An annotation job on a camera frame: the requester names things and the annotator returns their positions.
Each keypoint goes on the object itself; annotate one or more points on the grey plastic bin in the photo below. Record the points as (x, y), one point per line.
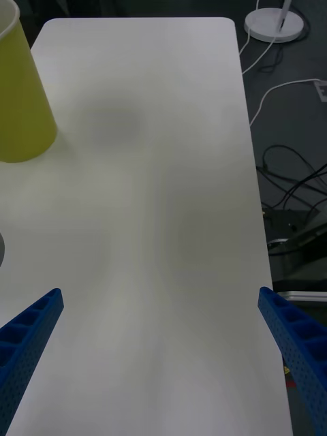
(1, 250)

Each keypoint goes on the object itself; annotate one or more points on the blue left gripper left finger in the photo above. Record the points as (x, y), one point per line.
(30, 337)

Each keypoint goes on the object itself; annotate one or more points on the yellow-green plastic bin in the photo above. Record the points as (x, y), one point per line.
(20, 102)

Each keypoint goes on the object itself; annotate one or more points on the white round stand base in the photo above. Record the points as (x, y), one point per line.
(262, 24)

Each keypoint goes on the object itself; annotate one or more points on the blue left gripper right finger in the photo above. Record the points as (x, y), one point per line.
(299, 347)

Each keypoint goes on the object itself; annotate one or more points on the silver metal case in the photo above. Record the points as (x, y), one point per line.
(303, 295)

